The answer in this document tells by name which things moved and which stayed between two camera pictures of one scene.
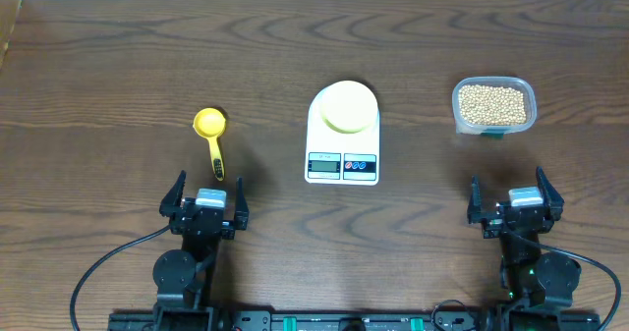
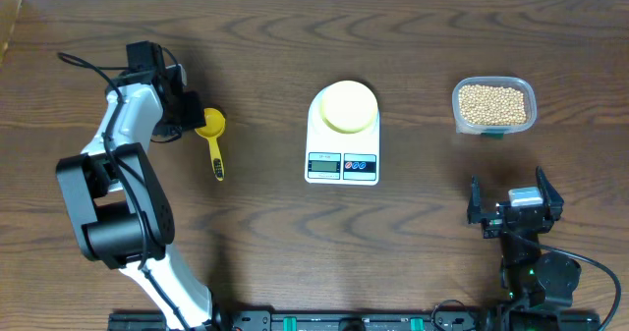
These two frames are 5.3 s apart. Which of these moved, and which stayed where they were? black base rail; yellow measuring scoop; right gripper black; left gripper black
Moved: left gripper black
Stayed: right gripper black; black base rail; yellow measuring scoop
